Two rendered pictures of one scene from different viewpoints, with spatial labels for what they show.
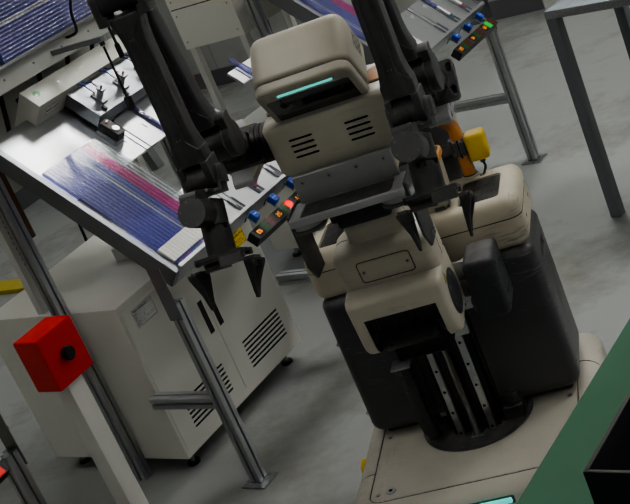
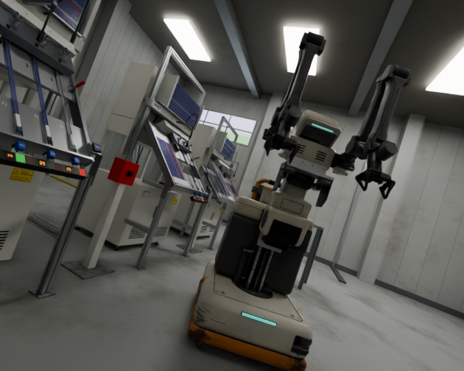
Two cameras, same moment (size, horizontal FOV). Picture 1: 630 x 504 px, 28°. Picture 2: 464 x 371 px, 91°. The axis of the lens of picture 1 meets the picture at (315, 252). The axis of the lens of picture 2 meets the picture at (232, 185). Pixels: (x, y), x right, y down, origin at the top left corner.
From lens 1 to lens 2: 1.92 m
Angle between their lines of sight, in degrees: 31
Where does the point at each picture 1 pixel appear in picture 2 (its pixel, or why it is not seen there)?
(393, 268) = (293, 208)
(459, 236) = not seen: hidden behind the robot
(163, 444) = (113, 236)
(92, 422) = (114, 202)
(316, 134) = (306, 148)
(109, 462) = (106, 220)
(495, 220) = not seen: hidden behind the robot
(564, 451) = not seen: outside the picture
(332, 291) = (241, 211)
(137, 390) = (122, 213)
